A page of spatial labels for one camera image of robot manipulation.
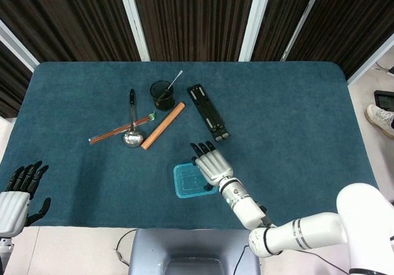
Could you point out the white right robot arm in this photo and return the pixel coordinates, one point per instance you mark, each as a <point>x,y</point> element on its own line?
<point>307,232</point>

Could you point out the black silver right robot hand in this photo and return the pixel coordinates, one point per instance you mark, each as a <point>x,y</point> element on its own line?
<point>214,167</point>

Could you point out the black floor tray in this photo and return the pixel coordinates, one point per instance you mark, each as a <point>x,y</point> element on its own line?
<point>384,99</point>

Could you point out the white sneaker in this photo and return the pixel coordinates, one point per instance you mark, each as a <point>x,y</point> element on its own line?
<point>378,116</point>

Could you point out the teal table cloth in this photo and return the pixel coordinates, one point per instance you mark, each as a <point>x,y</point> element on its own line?
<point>277,118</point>

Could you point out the dark slatted partition panel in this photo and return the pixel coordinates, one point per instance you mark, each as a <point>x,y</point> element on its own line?
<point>9,87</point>
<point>277,26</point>
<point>194,16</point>
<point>61,16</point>
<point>344,26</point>

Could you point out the packaged brown chopsticks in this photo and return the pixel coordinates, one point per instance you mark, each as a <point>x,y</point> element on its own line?
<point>106,135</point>

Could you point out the black mesh pen holder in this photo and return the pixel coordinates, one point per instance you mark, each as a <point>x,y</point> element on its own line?
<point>163,102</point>

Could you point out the wooden rolling pin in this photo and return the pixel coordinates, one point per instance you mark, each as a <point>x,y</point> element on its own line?
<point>163,125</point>

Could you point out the grey robot torso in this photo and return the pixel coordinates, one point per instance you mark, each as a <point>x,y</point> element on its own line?
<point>147,250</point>

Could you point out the blue plastic lid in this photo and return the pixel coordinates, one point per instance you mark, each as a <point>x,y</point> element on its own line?
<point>186,182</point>

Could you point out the black folding laptop stand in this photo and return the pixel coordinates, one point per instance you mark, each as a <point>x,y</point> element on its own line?
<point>209,113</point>

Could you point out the clear plastic container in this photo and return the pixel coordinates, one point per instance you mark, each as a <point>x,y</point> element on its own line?
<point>191,184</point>

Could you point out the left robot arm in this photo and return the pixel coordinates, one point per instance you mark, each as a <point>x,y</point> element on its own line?
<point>5,247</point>

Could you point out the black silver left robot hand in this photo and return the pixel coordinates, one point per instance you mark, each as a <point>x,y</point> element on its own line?
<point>12,208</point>

